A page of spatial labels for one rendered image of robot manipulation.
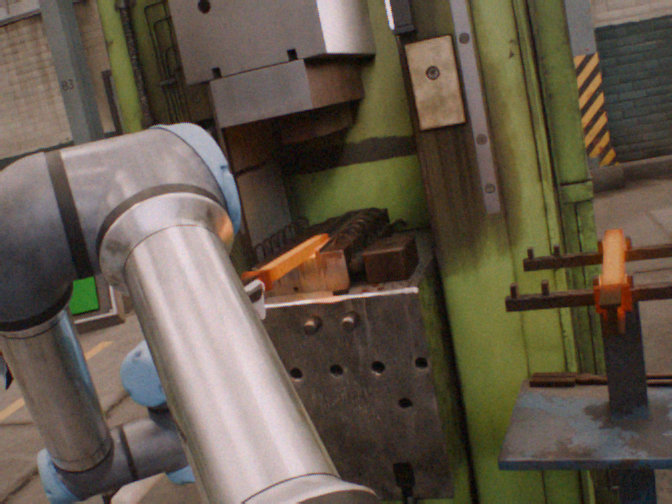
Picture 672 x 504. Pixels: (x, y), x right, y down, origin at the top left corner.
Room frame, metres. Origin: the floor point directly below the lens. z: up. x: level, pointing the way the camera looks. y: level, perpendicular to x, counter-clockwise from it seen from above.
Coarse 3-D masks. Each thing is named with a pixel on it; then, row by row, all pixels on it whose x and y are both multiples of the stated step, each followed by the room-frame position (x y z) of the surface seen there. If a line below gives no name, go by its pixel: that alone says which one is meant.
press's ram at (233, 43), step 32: (192, 0) 1.44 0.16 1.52; (224, 0) 1.42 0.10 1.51; (256, 0) 1.40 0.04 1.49; (288, 0) 1.38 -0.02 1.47; (320, 0) 1.38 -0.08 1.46; (352, 0) 1.62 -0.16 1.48; (192, 32) 1.45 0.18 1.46; (224, 32) 1.43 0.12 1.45; (256, 32) 1.40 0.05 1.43; (288, 32) 1.38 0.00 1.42; (320, 32) 1.36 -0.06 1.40; (352, 32) 1.56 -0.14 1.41; (192, 64) 1.45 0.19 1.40; (224, 64) 1.43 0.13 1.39; (256, 64) 1.41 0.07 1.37
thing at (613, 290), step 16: (608, 240) 1.14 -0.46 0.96; (608, 256) 1.05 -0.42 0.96; (608, 272) 0.97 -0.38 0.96; (608, 288) 0.87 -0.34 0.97; (624, 288) 0.88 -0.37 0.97; (608, 304) 0.81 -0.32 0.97; (624, 304) 0.88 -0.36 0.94; (608, 320) 0.81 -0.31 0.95; (608, 336) 0.82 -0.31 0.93; (624, 336) 0.81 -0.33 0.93
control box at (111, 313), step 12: (96, 276) 1.42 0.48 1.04; (108, 288) 1.40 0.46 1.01; (108, 300) 1.39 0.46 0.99; (120, 300) 1.45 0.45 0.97; (96, 312) 1.38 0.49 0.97; (108, 312) 1.38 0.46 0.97; (120, 312) 1.42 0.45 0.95; (84, 324) 1.39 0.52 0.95; (96, 324) 1.40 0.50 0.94; (108, 324) 1.42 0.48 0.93; (120, 324) 1.44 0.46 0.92
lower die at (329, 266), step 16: (320, 224) 1.75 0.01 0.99; (368, 224) 1.60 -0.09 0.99; (304, 240) 1.58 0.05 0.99; (352, 240) 1.45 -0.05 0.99; (272, 256) 1.52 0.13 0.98; (320, 256) 1.39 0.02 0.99; (336, 256) 1.38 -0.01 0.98; (288, 272) 1.42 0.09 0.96; (304, 272) 1.41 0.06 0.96; (320, 272) 1.40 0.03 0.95; (336, 272) 1.39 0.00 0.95; (352, 272) 1.41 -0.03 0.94; (288, 288) 1.42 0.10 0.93; (304, 288) 1.41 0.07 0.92; (320, 288) 1.40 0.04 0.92
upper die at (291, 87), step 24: (264, 72) 1.40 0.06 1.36; (288, 72) 1.39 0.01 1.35; (312, 72) 1.42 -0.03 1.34; (336, 72) 1.57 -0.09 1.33; (360, 72) 1.77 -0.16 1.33; (216, 96) 1.44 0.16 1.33; (240, 96) 1.42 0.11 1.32; (264, 96) 1.41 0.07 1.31; (288, 96) 1.39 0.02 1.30; (312, 96) 1.39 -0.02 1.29; (336, 96) 1.54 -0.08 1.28; (360, 96) 1.73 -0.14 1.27; (240, 120) 1.43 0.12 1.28
